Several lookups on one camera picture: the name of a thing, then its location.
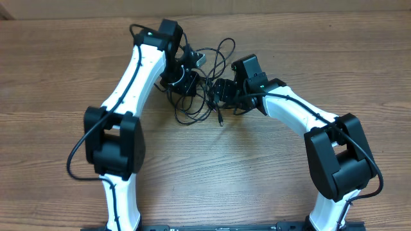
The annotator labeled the black cable with USB-A plug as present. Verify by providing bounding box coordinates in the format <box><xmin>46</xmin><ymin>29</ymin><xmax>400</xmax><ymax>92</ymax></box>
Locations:
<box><xmin>192</xmin><ymin>37</ymin><xmax>237</xmax><ymax>128</ymax></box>

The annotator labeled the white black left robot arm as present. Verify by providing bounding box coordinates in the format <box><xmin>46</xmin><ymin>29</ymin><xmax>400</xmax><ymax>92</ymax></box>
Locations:
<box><xmin>80</xmin><ymin>19</ymin><xmax>204</xmax><ymax>230</ymax></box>

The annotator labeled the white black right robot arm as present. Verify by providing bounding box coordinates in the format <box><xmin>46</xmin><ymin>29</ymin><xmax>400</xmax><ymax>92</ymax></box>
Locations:
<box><xmin>209</xmin><ymin>55</ymin><xmax>382</xmax><ymax>230</ymax></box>

